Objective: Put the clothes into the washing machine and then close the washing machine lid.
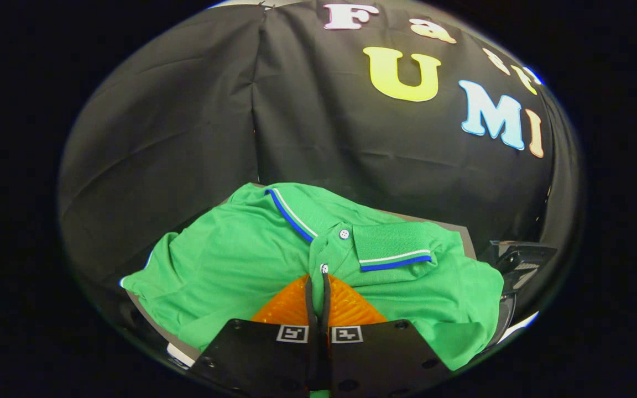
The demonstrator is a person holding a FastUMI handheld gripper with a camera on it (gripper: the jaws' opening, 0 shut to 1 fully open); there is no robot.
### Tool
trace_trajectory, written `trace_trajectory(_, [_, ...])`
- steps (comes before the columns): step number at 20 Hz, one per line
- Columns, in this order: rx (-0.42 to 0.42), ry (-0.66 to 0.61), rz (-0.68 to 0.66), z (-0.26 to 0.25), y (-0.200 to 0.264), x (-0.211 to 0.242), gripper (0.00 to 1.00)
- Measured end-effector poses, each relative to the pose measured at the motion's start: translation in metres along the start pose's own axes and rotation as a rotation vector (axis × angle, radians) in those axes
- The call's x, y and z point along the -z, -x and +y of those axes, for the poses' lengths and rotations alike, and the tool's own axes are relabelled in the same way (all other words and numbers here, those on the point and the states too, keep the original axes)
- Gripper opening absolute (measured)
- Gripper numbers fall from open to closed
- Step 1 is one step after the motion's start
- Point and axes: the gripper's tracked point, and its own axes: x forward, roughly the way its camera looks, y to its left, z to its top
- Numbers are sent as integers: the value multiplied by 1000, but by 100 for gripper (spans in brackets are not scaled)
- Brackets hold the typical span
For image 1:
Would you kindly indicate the dark washing machine lid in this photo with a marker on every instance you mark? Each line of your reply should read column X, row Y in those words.
column 517, row 260

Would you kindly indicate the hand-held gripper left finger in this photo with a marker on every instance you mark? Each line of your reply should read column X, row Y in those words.
column 310, row 309

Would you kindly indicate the black backdrop cloth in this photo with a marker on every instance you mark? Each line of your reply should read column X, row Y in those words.
column 186, row 121

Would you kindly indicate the grey cabinet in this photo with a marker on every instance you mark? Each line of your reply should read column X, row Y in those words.
column 451, row 232

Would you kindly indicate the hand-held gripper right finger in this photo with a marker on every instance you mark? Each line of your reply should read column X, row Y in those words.
column 325, row 309

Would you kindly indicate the green polo shirt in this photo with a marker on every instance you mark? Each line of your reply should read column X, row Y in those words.
column 241, row 265

